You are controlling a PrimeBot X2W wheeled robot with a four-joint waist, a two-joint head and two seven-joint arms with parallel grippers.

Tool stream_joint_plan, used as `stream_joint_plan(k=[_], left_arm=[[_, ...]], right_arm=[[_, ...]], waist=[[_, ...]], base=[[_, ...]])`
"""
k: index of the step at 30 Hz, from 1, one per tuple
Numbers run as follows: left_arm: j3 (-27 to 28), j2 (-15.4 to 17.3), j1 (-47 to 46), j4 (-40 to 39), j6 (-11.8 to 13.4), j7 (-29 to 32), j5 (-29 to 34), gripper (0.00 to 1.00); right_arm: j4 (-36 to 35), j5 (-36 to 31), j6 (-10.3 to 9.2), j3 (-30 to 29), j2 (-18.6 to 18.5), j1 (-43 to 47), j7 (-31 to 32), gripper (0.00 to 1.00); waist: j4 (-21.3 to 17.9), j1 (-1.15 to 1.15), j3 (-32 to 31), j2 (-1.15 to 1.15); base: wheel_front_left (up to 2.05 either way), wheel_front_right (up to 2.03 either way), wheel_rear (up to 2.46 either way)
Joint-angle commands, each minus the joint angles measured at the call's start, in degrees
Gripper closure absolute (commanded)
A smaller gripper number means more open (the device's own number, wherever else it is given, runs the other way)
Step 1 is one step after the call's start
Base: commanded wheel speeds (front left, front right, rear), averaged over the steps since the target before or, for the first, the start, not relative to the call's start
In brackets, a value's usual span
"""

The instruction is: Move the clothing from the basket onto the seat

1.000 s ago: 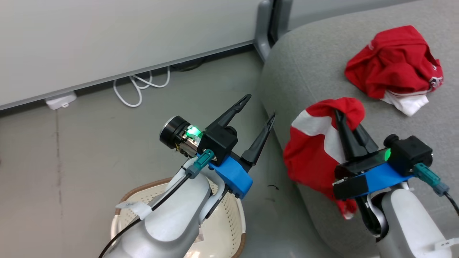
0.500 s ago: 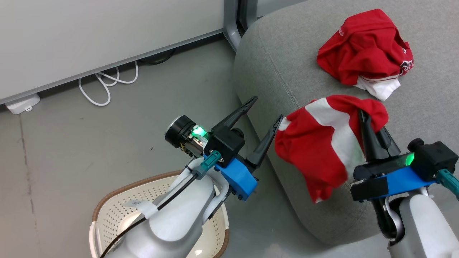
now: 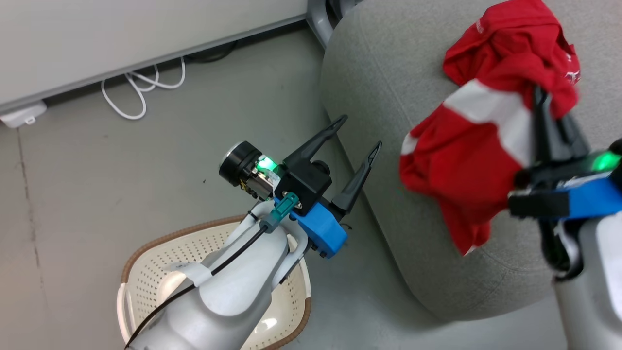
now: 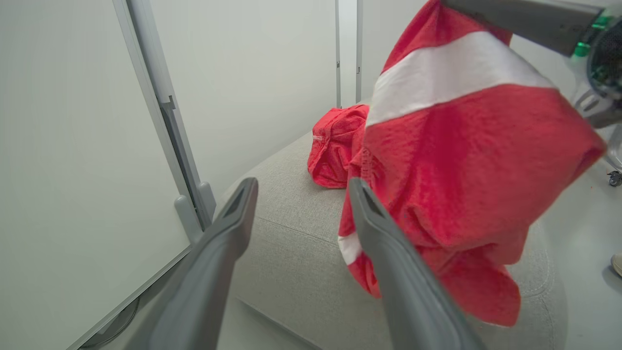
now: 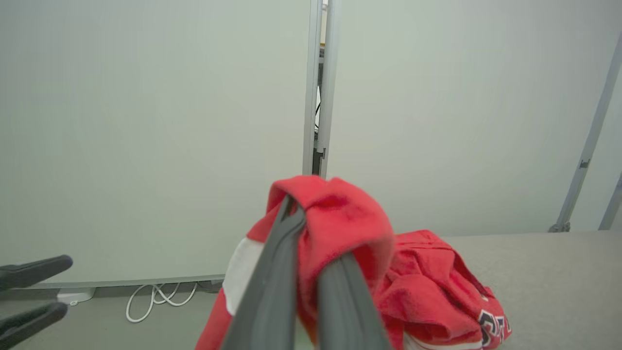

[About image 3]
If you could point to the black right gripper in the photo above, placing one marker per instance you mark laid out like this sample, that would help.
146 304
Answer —
559 170

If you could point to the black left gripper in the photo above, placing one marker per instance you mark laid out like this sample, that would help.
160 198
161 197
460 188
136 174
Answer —
303 182

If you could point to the red and white garment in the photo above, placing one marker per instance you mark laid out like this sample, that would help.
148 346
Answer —
461 160

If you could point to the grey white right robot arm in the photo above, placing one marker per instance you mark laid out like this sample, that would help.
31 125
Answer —
597 282

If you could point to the beige perforated laundry basket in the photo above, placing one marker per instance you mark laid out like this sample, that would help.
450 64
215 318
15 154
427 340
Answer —
150 272

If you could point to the grey fabric sofa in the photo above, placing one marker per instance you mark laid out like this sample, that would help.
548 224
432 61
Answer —
388 73

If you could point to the grey metal furniture leg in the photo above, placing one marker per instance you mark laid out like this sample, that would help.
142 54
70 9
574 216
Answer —
318 22

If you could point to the white cabinet panel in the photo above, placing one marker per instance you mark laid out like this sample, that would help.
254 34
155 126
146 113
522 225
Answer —
121 34

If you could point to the white power adapter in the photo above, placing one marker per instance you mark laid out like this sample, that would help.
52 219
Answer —
22 115

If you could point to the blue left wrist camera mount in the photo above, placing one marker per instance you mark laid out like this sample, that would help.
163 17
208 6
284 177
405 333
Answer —
323 231

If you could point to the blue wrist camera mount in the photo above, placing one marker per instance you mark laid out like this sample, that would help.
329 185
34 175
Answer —
593 199
323 231

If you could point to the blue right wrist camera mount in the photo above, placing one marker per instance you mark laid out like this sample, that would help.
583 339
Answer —
593 199

